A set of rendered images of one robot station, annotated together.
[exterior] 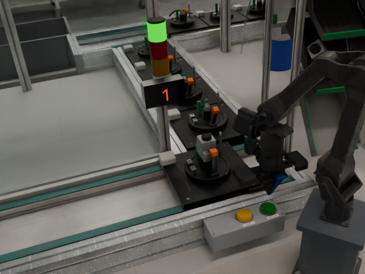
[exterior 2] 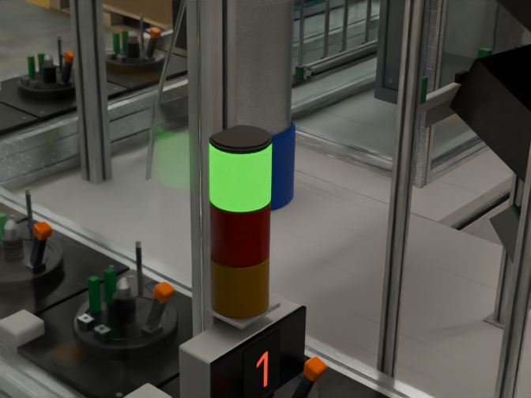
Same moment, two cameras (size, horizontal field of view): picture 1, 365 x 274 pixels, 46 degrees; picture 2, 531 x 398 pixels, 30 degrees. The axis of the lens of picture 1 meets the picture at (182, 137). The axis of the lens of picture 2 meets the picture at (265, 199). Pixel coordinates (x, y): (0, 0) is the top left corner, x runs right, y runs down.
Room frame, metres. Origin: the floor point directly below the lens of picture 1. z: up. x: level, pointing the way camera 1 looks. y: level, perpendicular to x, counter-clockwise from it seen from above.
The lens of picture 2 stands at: (0.50, 0.42, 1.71)
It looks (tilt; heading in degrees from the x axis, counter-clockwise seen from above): 26 degrees down; 328
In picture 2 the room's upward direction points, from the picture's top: 1 degrees clockwise
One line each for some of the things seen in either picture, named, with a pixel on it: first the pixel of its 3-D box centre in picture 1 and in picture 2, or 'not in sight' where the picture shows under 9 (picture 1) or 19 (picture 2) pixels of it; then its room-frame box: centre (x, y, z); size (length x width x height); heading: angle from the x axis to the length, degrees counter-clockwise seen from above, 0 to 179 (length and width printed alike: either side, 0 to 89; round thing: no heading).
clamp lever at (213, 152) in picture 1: (212, 159); not in sight; (1.00, -0.08, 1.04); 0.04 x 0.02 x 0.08; 17
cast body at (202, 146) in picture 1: (205, 143); not in sight; (1.05, -0.07, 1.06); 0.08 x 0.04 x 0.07; 17
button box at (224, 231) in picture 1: (244, 224); not in sight; (0.84, -0.15, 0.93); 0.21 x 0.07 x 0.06; 107
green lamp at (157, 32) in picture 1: (157, 30); (240, 171); (1.13, 0.05, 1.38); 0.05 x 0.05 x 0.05
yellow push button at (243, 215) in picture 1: (244, 216); not in sight; (0.84, -0.15, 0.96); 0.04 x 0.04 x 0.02
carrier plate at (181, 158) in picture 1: (207, 172); not in sight; (1.04, -0.07, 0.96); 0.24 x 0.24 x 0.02; 17
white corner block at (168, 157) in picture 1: (167, 160); not in sight; (1.11, 0.05, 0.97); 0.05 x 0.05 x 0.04; 17
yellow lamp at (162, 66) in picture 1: (159, 64); (239, 278); (1.13, 0.05, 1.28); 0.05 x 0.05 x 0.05
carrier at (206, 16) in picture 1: (221, 9); not in sight; (2.50, -0.28, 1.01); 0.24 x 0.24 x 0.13; 17
